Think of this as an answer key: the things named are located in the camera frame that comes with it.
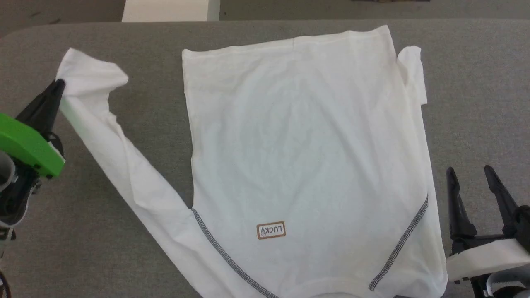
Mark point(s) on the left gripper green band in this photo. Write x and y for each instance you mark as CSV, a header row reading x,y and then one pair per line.
x,y
27,145

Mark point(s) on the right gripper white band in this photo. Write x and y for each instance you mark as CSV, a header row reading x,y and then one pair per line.
x,y
484,258

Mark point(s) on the white long-sleeve shirt grey stitching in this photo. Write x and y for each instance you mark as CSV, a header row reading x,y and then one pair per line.
x,y
306,157

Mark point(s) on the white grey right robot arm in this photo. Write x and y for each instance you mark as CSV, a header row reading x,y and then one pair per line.
x,y
505,287

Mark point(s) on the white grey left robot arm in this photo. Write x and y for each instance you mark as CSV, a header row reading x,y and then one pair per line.
x,y
6,231

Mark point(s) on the white rectangular box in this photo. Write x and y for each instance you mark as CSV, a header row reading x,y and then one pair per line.
x,y
169,10

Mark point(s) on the grey fabric sofa surface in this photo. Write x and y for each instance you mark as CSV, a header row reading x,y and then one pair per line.
x,y
136,256

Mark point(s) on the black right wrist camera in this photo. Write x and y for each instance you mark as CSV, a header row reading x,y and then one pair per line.
x,y
523,221

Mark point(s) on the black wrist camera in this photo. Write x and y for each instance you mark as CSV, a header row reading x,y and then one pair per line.
x,y
16,192
523,221

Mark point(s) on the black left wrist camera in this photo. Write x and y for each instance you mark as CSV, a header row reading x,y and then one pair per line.
x,y
16,192

